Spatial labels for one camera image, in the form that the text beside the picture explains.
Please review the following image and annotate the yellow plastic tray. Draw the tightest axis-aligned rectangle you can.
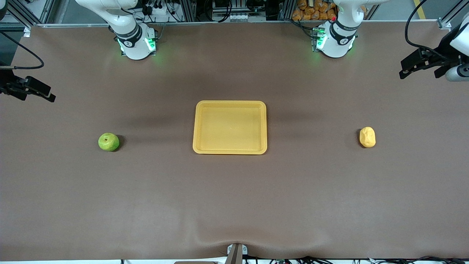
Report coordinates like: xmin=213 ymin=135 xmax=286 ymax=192
xmin=192 ymin=100 xmax=268 ymax=155

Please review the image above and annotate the aluminium frame post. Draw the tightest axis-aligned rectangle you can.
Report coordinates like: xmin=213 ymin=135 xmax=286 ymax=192
xmin=278 ymin=0 xmax=294 ymax=21
xmin=180 ymin=0 xmax=197 ymax=22

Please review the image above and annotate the grey metal camera bracket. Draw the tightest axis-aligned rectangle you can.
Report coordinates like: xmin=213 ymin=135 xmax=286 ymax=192
xmin=226 ymin=243 xmax=248 ymax=264

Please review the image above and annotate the green apple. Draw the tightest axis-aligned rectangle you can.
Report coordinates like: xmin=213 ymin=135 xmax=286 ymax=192
xmin=98 ymin=132 xmax=120 ymax=152

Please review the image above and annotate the orange snack packets heap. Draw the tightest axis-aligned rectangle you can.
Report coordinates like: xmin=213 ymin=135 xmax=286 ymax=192
xmin=292 ymin=0 xmax=338 ymax=21

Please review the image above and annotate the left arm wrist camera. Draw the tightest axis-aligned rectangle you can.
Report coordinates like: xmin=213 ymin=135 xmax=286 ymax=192
xmin=445 ymin=64 xmax=469 ymax=82

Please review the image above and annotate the white power strip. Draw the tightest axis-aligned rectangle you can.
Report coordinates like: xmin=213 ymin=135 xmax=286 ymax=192
xmin=144 ymin=0 xmax=170 ymax=16

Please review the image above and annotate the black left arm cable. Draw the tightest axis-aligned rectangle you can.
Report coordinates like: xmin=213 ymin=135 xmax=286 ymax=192
xmin=405 ymin=0 xmax=446 ymax=60

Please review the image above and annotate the yellow potato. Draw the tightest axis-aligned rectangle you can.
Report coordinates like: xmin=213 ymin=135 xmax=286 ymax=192
xmin=359 ymin=126 xmax=377 ymax=148

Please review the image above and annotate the brown table cover cloth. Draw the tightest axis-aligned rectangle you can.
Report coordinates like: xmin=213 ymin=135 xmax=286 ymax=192
xmin=0 ymin=21 xmax=469 ymax=261

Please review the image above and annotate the black grey electronics box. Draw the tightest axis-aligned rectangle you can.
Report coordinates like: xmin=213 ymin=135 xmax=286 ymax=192
xmin=212 ymin=0 xmax=272 ymax=22

